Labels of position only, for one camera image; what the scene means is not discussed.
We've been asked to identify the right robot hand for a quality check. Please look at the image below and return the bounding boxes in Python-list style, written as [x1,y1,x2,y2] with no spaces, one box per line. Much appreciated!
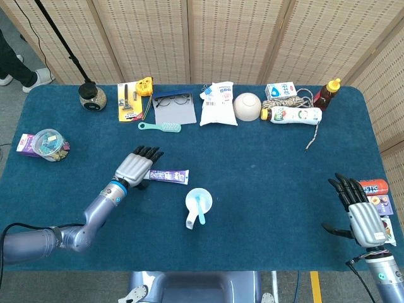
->
[321,172,389,248]

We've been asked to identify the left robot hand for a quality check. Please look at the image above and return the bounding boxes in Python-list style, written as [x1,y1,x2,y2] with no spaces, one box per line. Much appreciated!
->
[114,145,165,190]

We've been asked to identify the purple white toothpaste tube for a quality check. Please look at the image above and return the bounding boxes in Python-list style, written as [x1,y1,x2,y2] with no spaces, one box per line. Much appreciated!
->
[148,169,190,186]

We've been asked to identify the white cup with handle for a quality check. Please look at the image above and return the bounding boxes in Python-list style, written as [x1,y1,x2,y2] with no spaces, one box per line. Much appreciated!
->
[185,187,213,230]

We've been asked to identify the light blue toothbrush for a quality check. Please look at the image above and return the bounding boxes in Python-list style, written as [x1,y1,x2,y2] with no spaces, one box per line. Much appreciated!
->
[194,195,206,225]

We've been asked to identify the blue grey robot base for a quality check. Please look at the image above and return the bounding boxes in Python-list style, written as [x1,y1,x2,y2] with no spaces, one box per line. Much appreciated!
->
[128,270,263,303]

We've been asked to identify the purple snack box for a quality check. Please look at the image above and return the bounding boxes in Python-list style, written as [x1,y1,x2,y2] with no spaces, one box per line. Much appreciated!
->
[367,194,395,216]

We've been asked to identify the orange drink can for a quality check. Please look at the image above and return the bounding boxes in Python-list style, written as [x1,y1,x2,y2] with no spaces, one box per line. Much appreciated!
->
[356,178,389,195]

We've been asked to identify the mint green hairbrush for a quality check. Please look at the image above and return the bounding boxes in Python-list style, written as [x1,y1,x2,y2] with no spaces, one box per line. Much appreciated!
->
[138,121,182,133]

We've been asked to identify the razor on yellow card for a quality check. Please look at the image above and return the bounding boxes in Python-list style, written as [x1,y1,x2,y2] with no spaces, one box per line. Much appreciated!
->
[117,82,143,123]

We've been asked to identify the grey blue glasses case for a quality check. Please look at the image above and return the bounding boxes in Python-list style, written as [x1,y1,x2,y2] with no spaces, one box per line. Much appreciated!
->
[152,90,198,125]

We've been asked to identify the black round eyeglasses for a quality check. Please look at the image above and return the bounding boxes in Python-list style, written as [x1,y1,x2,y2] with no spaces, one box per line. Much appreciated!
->
[153,94,191,108]

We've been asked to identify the glass jar black lid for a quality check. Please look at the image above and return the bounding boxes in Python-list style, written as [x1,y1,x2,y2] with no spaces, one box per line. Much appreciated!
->
[78,81,108,112]

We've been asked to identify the yellow tape measure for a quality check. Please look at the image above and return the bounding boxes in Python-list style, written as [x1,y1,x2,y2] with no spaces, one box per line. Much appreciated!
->
[135,76,155,121]

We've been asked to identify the clear jar of clips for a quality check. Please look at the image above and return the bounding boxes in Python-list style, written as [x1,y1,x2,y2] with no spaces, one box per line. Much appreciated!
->
[32,128,71,162]

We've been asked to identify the white powder bag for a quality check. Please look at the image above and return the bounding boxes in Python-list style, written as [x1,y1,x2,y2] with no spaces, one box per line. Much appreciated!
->
[199,81,238,127]

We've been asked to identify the purple white small carton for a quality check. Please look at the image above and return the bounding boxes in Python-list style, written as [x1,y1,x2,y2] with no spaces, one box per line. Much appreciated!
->
[16,133,37,158]

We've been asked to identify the white table leg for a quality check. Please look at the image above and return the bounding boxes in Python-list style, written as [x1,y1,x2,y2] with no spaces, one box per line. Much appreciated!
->
[270,270,279,303]

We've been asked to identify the blue carpet table mat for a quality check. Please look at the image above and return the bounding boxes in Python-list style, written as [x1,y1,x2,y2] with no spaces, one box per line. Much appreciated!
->
[0,83,392,273]

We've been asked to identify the beige bowl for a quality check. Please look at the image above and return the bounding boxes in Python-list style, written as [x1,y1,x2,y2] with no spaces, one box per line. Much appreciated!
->
[233,92,263,122]

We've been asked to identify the white drink bottle yellow cap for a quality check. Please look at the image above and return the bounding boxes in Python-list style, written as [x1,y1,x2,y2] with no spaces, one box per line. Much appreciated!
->
[260,105,323,126]

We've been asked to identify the honey bottle yellow cap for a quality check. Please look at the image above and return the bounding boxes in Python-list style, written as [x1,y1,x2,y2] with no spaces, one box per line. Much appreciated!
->
[313,78,342,111]

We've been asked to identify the black stand pole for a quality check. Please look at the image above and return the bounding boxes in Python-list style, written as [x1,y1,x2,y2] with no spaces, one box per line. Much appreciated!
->
[33,0,93,85]

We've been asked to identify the white blue milk carton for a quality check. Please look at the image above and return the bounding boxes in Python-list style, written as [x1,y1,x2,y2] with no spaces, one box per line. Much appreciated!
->
[264,81,298,99]

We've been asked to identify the person in dark trousers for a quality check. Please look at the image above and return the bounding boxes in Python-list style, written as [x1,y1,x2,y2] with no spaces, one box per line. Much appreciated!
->
[0,30,39,88]

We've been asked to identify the bamboo folding screen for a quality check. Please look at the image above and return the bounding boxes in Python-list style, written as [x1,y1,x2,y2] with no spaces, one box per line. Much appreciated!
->
[0,0,404,203]

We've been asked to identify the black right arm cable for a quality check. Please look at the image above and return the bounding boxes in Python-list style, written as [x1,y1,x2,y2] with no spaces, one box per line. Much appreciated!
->
[345,257,378,303]

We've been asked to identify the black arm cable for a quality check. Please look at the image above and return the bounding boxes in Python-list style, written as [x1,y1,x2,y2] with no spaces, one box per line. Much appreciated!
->
[0,222,86,272]
[345,257,378,303]

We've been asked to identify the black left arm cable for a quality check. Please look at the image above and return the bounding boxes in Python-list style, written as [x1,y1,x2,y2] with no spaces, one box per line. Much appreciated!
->
[0,222,86,272]

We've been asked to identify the coiled twine rope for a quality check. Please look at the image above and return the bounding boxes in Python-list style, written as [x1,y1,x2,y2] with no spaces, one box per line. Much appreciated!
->
[261,88,321,152]

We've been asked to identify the thin black floor cable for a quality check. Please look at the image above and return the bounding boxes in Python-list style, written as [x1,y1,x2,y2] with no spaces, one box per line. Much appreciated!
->
[12,0,54,83]

